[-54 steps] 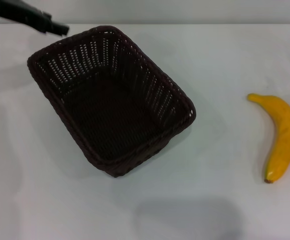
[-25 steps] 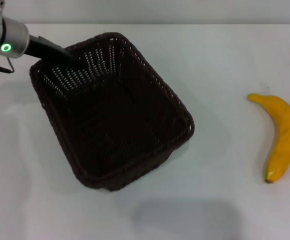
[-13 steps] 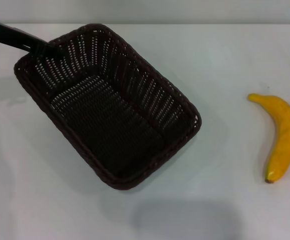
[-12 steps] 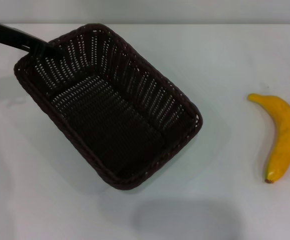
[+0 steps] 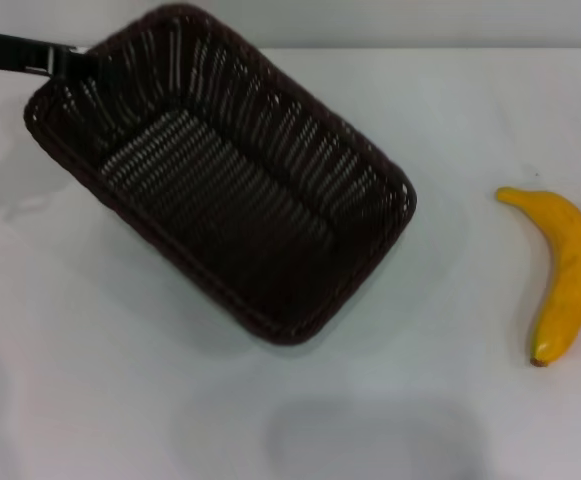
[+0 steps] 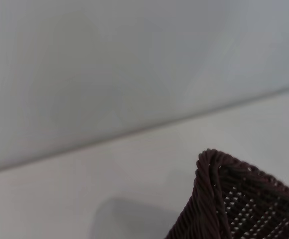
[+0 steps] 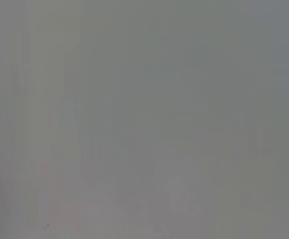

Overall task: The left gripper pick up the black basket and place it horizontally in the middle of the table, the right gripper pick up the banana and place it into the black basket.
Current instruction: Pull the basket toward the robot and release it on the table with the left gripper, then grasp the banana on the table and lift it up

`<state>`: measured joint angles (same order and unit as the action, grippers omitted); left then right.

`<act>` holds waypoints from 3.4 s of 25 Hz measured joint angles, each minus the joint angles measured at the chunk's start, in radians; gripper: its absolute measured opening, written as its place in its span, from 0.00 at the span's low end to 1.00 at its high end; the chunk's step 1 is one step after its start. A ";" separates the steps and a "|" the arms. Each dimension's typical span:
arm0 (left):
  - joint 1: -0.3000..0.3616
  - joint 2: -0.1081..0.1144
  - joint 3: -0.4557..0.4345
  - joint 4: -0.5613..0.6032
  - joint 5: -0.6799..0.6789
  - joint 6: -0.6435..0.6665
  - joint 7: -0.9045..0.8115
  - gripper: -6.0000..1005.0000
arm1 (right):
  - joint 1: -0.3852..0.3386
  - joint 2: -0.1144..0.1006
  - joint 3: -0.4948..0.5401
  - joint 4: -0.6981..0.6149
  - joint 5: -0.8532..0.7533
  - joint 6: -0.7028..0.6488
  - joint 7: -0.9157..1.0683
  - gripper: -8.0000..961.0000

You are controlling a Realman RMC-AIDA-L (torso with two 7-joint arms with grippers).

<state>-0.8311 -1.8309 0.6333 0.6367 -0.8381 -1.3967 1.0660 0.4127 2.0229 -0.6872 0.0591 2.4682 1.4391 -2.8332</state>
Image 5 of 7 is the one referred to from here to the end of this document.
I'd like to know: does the dark brown woven basket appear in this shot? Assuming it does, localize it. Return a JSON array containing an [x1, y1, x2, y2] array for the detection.
[[22, 3, 419, 347]]

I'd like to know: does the yellow banana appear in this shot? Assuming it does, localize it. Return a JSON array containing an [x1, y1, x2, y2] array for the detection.
[[495, 186, 581, 368]]

